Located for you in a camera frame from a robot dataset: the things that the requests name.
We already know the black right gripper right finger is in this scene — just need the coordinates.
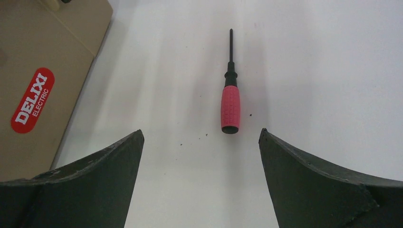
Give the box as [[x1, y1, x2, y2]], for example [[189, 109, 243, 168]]
[[259, 129, 403, 228]]

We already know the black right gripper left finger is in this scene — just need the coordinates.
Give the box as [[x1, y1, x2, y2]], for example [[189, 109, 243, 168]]
[[0, 130, 144, 228]]

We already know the red handled black screwdriver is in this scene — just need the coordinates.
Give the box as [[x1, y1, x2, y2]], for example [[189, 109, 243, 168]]
[[221, 29, 240, 134]]

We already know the brown cardboard box bin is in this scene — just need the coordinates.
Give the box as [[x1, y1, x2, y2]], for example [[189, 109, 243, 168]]
[[0, 0, 113, 181]]

